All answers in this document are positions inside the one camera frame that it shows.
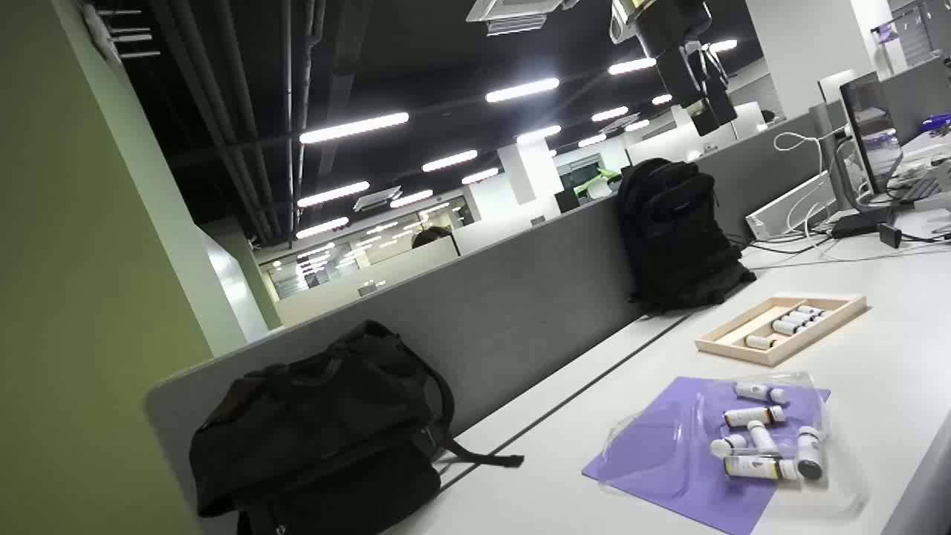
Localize large black backpack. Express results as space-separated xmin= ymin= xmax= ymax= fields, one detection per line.
xmin=187 ymin=319 xmax=525 ymax=535

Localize bottle with blue label bands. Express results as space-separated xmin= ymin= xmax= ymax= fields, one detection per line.
xmin=734 ymin=380 xmax=789 ymax=408

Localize light wooden tray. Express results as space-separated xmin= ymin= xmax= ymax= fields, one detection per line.
xmin=693 ymin=291 xmax=870 ymax=370

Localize grey computer monitor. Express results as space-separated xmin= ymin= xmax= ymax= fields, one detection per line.
xmin=877 ymin=53 xmax=951 ymax=153

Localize small white labelled bottle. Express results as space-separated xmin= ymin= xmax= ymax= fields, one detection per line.
xmin=745 ymin=423 xmax=785 ymax=457
xmin=792 ymin=426 xmax=828 ymax=484
xmin=722 ymin=404 xmax=786 ymax=432
xmin=722 ymin=451 xmax=801 ymax=484
xmin=706 ymin=432 xmax=754 ymax=462

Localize fluorescent ceiling light tube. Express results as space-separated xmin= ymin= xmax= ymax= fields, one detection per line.
xmin=480 ymin=74 xmax=565 ymax=107
xmin=293 ymin=215 xmax=354 ymax=245
xmin=607 ymin=53 xmax=659 ymax=81
xmin=297 ymin=110 xmax=413 ymax=148
xmin=293 ymin=179 xmax=375 ymax=212
xmin=418 ymin=145 xmax=480 ymax=177

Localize tall black backpack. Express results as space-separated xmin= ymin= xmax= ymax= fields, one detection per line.
xmin=611 ymin=159 xmax=761 ymax=315

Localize ceiling air conditioner unit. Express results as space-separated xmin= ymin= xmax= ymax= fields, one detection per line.
xmin=464 ymin=0 xmax=581 ymax=38

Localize black power adapter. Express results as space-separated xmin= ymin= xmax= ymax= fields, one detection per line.
xmin=828 ymin=206 xmax=901 ymax=240

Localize purple paper mat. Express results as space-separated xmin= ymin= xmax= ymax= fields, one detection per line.
xmin=580 ymin=371 xmax=832 ymax=535

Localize black computer monitor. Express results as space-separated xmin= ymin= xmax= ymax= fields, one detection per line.
xmin=838 ymin=68 xmax=902 ymax=196

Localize white keyboard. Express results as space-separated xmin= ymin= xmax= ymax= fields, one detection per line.
xmin=742 ymin=171 xmax=844 ymax=245

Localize grey desk partition panel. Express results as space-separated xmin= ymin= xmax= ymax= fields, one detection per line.
xmin=143 ymin=107 xmax=844 ymax=499

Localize white cable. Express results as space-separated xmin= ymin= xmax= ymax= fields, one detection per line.
xmin=769 ymin=126 xmax=832 ymax=162

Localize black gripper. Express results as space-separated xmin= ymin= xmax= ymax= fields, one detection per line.
xmin=632 ymin=0 xmax=739 ymax=136

